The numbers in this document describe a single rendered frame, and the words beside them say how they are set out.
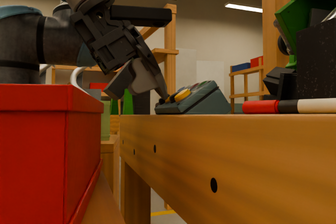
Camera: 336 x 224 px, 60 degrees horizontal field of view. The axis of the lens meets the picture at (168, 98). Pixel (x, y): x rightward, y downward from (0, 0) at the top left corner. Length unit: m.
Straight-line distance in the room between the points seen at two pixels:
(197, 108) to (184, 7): 8.31
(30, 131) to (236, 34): 9.23
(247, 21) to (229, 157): 9.49
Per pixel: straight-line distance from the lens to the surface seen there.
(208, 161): 0.34
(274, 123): 0.24
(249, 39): 9.63
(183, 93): 0.47
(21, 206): 0.23
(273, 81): 0.62
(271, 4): 1.32
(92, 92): 1.58
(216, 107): 0.48
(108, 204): 0.35
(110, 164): 1.16
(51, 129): 0.21
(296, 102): 0.33
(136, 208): 1.03
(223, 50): 9.01
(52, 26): 0.74
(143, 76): 0.51
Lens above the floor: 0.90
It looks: 3 degrees up
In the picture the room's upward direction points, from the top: straight up
